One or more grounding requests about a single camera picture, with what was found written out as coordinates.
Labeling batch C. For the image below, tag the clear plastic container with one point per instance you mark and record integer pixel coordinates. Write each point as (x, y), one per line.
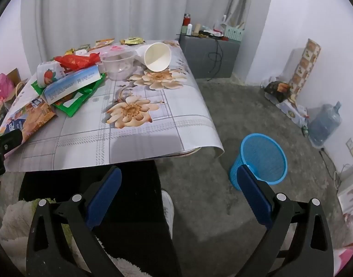
(115, 66)

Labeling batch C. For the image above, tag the pale green box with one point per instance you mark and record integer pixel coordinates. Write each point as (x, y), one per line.
(234, 33)

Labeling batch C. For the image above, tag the black printed bag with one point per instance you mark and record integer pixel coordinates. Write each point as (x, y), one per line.
(275, 89)

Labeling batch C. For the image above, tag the pink plastic container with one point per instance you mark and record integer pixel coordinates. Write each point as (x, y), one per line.
(115, 48)

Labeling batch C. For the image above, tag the gold white packet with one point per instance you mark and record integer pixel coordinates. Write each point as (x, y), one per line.
(84, 47)

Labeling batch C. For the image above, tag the person's white shoe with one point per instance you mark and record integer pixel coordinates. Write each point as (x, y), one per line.
(168, 210)

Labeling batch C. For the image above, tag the floral tablecloth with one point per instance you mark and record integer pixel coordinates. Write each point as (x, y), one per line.
(136, 138)

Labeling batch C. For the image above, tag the white printed carton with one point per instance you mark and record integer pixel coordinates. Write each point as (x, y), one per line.
(350, 199)

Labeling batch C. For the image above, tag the blue white carton box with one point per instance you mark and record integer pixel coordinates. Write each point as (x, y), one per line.
(75, 83)

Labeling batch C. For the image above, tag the person's black pants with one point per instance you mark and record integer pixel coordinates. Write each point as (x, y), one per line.
(141, 207)

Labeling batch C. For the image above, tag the blue mesh wastebasket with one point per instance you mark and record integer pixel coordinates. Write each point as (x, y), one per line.
(262, 155)

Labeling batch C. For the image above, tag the orange snack packet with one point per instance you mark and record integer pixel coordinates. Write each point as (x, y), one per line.
(104, 43)

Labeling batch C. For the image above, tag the pink plastic bag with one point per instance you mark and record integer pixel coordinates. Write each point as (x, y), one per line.
(2, 86)

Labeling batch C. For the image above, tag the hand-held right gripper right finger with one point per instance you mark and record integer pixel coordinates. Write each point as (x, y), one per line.
(254, 196)

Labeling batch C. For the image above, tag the grey cabinet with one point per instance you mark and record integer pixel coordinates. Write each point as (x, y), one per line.
(199, 57)

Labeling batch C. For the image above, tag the white paper cup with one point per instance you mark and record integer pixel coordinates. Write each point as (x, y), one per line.
(157, 57)

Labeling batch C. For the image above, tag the purple chips bag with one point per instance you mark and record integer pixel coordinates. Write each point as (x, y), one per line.
(29, 118)

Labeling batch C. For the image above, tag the green snack bag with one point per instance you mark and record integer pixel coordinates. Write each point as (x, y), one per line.
(78, 104)

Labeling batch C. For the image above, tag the red bottle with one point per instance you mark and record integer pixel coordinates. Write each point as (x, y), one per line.
(187, 19)

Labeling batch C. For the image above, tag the white curtain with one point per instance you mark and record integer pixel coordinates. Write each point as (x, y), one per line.
(107, 11)

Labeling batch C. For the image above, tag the white strawberry print bottle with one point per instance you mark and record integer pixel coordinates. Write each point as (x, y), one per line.
(49, 75)

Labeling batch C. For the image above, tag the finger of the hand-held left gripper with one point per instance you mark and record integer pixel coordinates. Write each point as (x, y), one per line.
(9, 140)

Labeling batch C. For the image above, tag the white printed boxes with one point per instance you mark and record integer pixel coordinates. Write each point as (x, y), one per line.
(291, 111)

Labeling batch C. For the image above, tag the cardboard box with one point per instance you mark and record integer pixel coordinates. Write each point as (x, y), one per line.
(15, 75)

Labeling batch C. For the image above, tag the large water jug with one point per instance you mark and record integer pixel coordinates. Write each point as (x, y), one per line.
(323, 124)

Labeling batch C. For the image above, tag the patterned tablecloth roll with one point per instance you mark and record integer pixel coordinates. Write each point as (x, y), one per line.
(304, 63)

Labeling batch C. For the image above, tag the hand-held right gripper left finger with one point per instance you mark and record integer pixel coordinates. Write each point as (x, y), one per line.
(104, 196)

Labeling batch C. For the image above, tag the white fluffy coat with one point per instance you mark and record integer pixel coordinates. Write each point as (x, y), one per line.
(15, 216)

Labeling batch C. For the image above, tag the wall socket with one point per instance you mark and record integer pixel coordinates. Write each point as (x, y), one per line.
(350, 147)

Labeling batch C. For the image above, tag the small yellow packet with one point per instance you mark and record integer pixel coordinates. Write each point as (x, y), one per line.
(70, 51)

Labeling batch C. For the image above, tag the pale yellow snack packet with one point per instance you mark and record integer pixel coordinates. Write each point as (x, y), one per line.
(132, 41)

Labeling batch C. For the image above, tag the red plastic bag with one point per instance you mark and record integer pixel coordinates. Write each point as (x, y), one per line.
(75, 61)

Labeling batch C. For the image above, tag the white plastic bag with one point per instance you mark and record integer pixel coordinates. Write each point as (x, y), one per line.
(221, 26)

